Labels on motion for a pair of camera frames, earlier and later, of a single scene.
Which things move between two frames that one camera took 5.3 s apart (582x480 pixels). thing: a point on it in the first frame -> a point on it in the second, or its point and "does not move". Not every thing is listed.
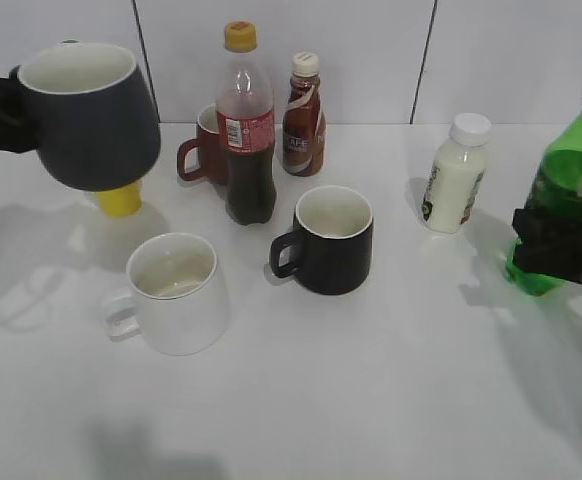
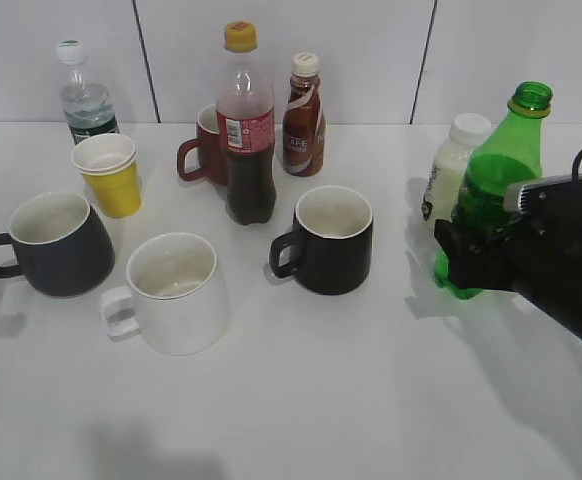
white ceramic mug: x=177 y=299 does not move
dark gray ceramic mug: x=97 y=121 -> x=63 y=247
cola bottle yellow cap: x=246 y=129 does not move
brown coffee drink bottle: x=304 y=122 does not move
